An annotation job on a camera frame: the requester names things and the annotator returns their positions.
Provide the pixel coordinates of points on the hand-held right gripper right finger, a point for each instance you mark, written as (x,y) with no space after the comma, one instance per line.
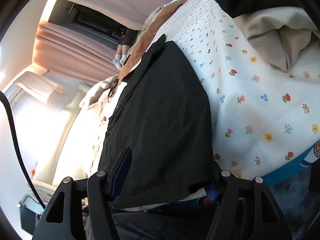
(212,191)

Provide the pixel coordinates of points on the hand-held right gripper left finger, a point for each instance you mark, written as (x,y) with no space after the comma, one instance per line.
(122,172)

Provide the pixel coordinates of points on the black jacket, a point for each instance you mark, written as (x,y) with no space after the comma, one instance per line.
(162,117)

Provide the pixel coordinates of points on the beige padded headboard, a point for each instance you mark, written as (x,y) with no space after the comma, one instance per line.
(70,120)

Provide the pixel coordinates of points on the grey fluffy rug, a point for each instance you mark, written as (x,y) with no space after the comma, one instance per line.
(300,205)

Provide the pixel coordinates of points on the beige plush pillow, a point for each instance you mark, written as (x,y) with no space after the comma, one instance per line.
(100,85)

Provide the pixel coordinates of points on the white floral bed sheet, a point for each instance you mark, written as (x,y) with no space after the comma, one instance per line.
(250,105)

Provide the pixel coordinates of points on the grey bedside table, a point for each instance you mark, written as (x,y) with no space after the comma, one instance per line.
(30,215)

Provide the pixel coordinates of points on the white hanging garment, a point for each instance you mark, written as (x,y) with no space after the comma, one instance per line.
(37,85)

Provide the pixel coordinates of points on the pink curtain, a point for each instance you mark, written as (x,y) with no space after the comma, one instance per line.
(125,0)
(75,52)

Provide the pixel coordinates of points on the orange duvet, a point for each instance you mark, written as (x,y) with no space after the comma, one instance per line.
(150,32)

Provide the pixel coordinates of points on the beige cloth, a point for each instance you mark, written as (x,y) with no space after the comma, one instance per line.
(270,30)

